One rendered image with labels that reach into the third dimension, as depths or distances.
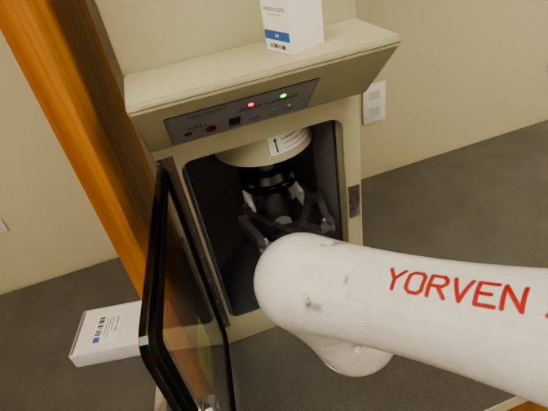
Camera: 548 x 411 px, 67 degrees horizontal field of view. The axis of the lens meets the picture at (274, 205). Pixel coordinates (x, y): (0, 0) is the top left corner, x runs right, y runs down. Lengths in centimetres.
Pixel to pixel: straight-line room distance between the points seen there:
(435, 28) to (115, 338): 109
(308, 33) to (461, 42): 86
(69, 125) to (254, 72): 20
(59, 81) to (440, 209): 95
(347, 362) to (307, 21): 39
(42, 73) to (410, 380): 72
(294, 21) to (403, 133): 87
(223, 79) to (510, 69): 114
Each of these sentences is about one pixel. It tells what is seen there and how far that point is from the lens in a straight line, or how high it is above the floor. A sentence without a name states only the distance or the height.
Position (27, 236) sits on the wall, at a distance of 122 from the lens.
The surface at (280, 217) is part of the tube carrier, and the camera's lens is 78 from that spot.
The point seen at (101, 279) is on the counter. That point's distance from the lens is 117.
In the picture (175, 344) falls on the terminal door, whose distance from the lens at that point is 45.
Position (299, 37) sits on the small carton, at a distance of 51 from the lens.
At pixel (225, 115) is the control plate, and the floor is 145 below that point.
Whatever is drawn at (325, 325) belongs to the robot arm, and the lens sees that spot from 40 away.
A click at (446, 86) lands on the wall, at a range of 134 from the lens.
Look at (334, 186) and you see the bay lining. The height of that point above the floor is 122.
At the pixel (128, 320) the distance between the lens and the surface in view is 98.
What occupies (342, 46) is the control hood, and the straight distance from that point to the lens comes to 51.
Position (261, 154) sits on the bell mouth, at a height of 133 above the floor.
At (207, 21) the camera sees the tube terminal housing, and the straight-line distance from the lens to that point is 56.
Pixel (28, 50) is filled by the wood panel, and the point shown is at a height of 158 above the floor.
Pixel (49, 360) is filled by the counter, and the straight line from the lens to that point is 106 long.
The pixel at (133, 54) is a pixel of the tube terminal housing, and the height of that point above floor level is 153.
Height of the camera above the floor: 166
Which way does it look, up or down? 36 degrees down
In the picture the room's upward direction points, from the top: 11 degrees counter-clockwise
